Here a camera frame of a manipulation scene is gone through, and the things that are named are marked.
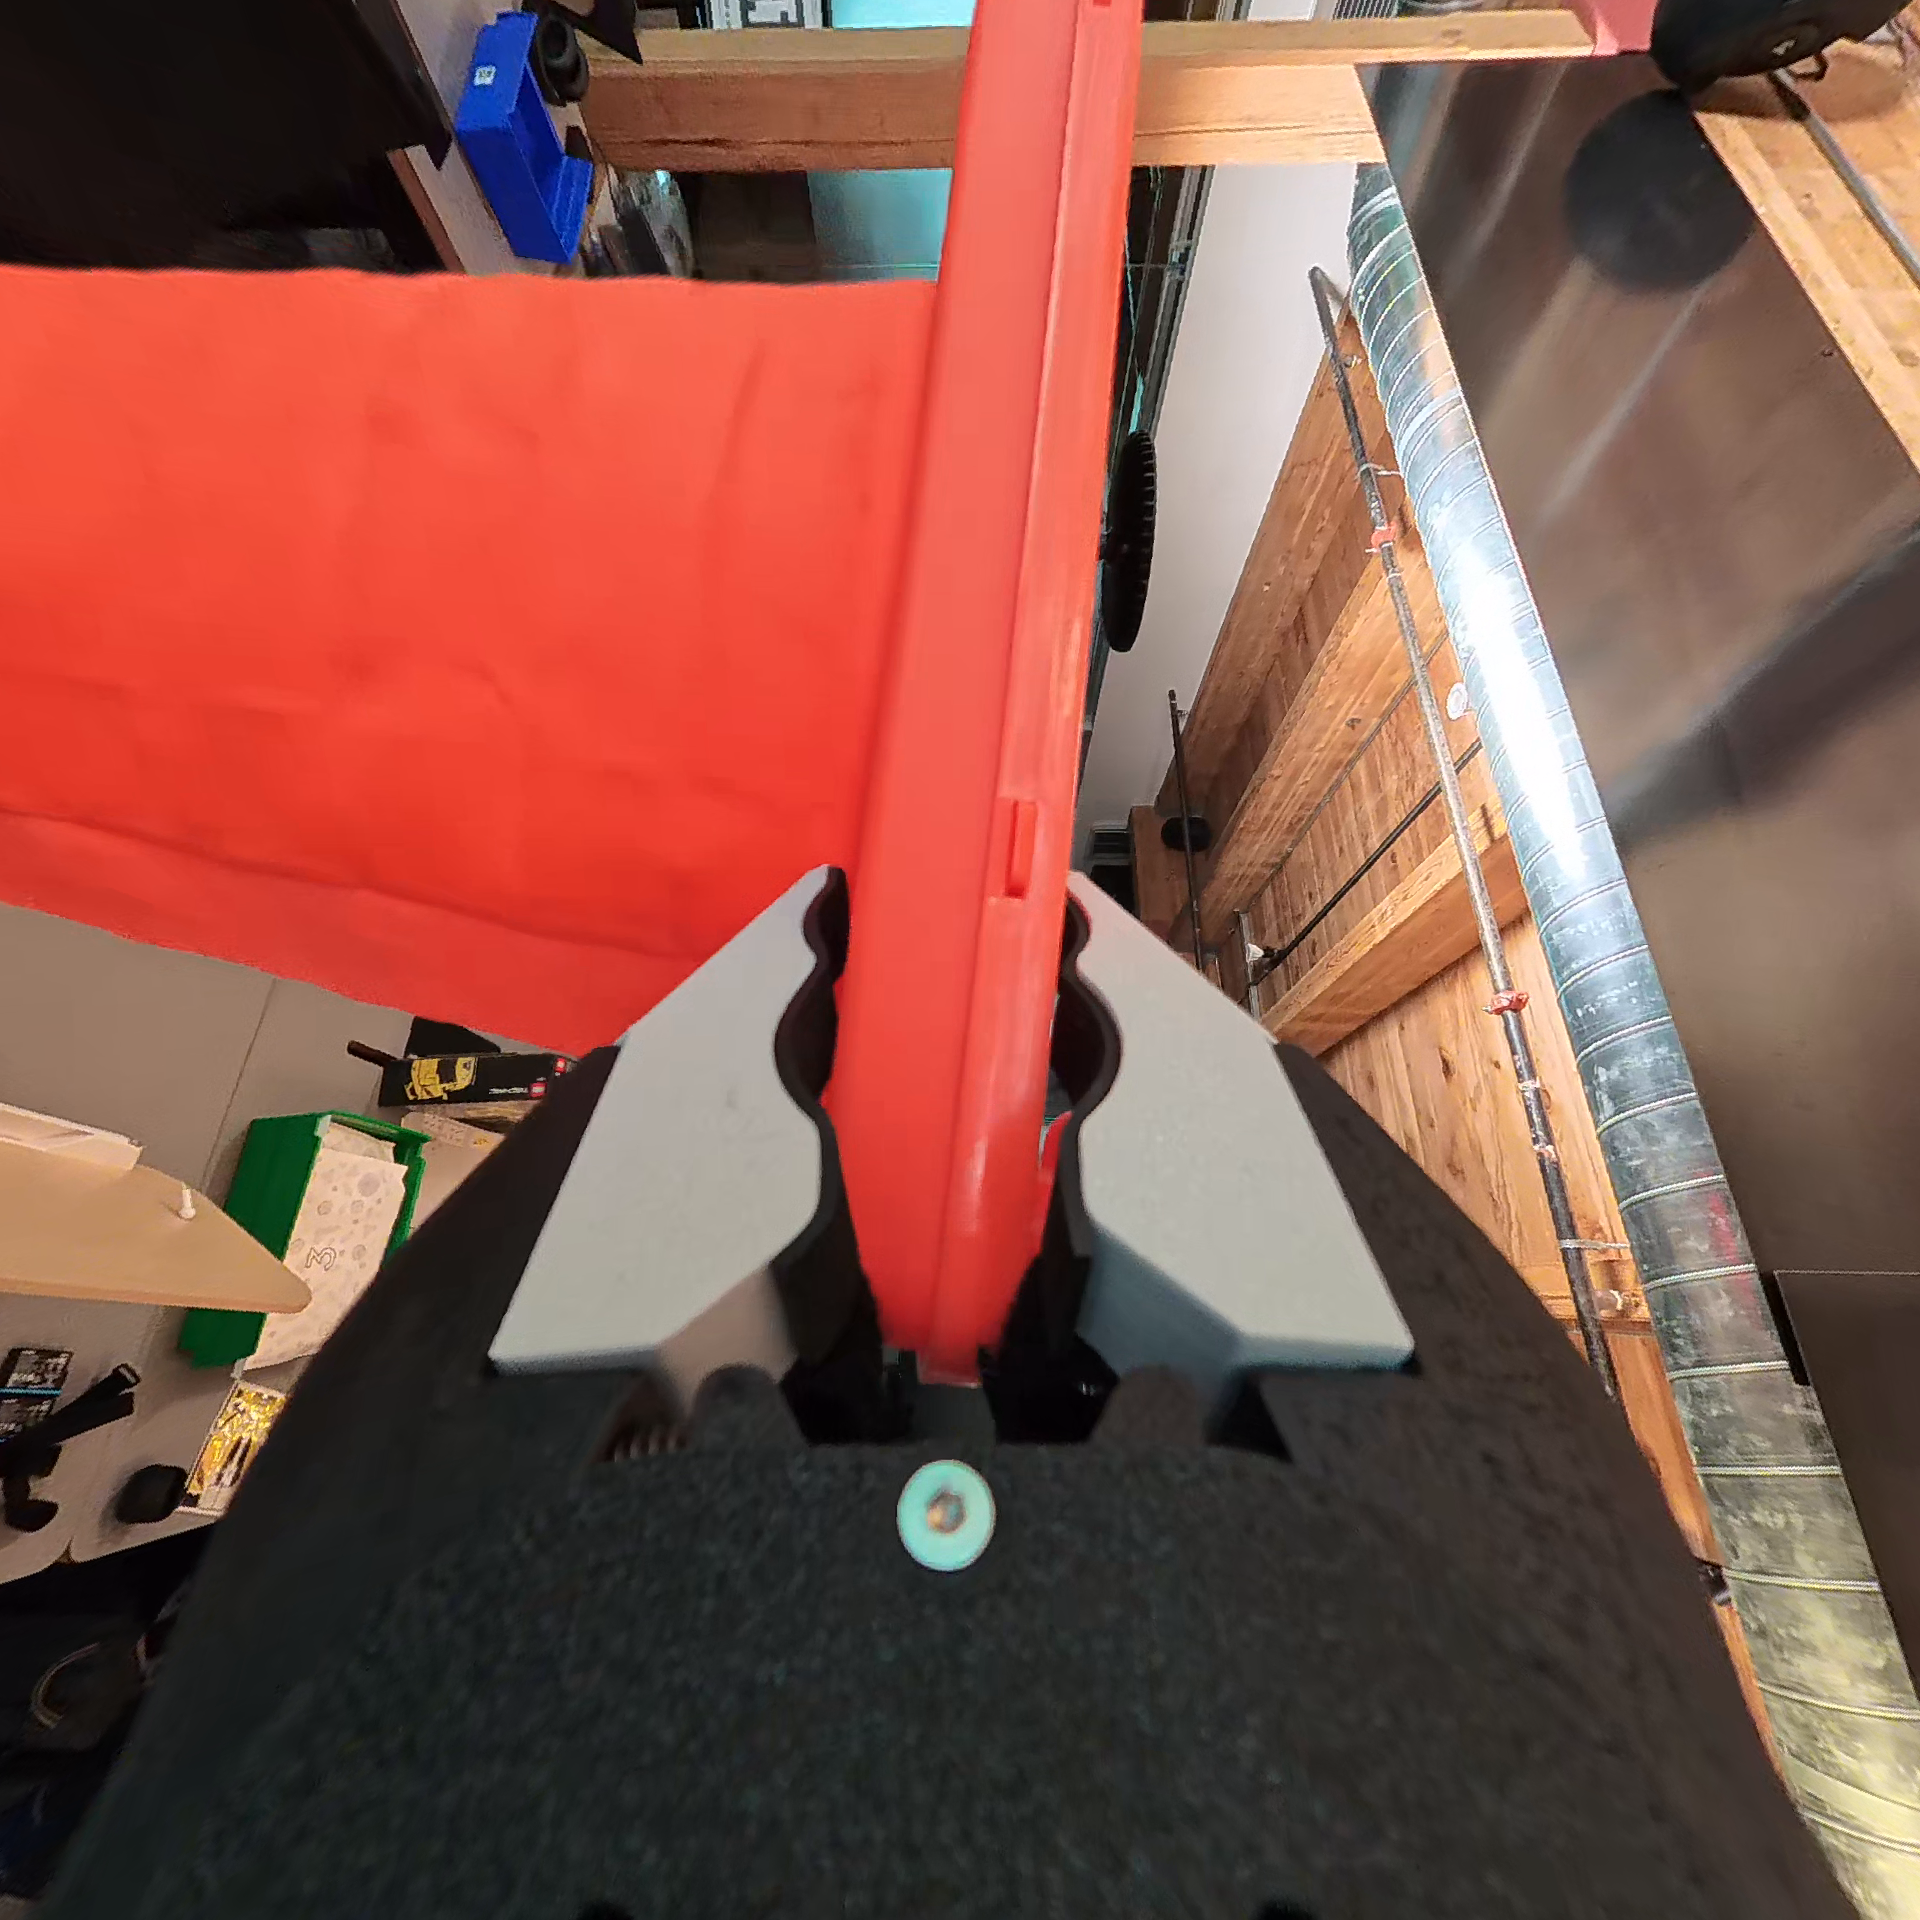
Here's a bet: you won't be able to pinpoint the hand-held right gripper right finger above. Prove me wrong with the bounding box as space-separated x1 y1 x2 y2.
1034 872 1416 1376

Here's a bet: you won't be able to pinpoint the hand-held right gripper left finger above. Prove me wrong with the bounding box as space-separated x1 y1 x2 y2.
486 863 886 1376

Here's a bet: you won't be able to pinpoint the orange cloth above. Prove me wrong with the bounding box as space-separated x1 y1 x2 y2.
0 262 941 1060

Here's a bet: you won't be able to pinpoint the orange plastic board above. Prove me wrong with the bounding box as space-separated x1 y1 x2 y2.
823 0 1144 1383

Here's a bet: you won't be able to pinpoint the wooden desk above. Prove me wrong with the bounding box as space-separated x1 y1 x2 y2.
385 141 505 276

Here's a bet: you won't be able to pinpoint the black and yellow box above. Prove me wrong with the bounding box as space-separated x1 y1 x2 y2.
348 1039 580 1110

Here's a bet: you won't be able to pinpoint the white printed booklet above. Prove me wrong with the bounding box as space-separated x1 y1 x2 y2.
247 1126 410 1368

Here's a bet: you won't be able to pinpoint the black thin ceiling pipe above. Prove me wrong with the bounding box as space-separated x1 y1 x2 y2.
1166 689 1218 961

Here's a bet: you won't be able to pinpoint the green storage bin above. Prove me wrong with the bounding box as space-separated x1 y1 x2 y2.
178 1110 434 1372

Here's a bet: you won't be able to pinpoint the thin metal ceiling pipe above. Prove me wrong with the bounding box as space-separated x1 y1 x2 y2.
1309 267 1622 1399

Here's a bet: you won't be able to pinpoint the yellow and black bag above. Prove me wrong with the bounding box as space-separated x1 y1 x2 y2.
184 1380 287 1503

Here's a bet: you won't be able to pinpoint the tan rounded wooden board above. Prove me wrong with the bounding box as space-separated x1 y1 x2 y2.
0 1140 312 1319

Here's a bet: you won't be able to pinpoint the white paper sheets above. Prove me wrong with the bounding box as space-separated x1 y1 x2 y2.
0 1101 145 1181

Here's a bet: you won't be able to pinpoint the blue storage bin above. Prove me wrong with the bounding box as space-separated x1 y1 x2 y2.
454 11 598 269

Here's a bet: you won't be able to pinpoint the wooden ceiling beam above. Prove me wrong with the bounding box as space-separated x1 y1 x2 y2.
575 7 1599 175

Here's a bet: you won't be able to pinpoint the black panel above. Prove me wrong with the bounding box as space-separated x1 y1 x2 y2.
0 0 453 272

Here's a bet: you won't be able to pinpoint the black round fixture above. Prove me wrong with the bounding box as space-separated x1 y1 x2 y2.
1649 0 1916 93

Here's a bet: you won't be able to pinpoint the black ceiling cable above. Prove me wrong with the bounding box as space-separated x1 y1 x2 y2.
1265 742 1488 961

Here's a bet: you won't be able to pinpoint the spiral metal air duct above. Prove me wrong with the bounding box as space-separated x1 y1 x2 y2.
1341 164 1920 1920

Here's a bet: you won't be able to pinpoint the black strap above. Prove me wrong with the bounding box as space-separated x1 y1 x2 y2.
0 1357 145 1534

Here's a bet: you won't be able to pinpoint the flat sheet metal duct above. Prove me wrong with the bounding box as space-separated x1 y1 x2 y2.
1358 53 1920 1352

